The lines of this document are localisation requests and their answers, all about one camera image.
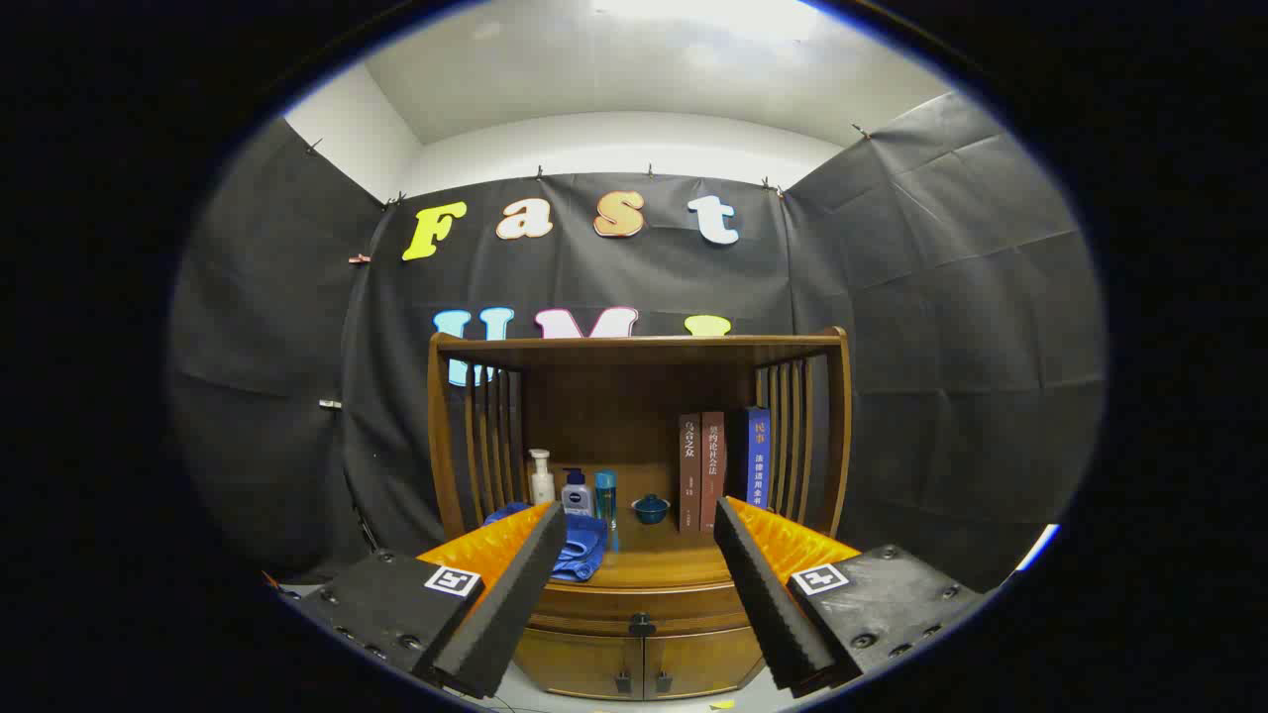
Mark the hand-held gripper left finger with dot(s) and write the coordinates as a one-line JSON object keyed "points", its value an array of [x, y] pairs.
{"points": [[505, 604]]}

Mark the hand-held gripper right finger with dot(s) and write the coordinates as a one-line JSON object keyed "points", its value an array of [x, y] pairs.
{"points": [[768, 604]]}

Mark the wooden drawer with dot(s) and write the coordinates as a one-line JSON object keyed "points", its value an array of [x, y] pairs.
{"points": [[594, 604]]}

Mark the black drawer knob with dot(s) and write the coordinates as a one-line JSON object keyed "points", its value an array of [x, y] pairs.
{"points": [[642, 624]]}

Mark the wooden cabinet door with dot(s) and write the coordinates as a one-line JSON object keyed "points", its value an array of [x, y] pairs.
{"points": [[580, 659], [703, 659]]}

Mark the wooden countertop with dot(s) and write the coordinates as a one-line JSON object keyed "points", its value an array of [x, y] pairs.
{"points": [[654, 560]]}

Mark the wooden cabinet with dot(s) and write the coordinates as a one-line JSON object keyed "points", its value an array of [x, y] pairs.
{"points": [[614, 396]]}

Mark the blue towel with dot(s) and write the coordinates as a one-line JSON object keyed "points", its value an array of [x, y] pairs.
{"points": [[584, 545]]}

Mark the white pump bottle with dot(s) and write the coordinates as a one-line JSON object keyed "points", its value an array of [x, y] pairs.
{"points": [[541, 480]]}

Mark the white bottle with blue cap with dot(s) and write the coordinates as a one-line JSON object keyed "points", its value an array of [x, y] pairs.
{"points": [[577, 492]]}

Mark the clear teal bottle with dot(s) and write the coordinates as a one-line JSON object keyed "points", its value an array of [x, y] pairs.
{"points": [[605, 505]]}

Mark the blue book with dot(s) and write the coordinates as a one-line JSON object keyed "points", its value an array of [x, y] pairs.
{"points": [[758, 460]]}

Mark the reddish brown book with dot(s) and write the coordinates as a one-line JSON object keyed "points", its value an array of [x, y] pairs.
{"points": [[712, 470]]}

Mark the blue lidded teacup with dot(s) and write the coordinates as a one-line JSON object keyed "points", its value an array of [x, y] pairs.
{"points": [[651, 509]]}

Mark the dark brown book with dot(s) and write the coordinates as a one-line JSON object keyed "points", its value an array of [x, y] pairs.
{"points": [[689, 475]]}

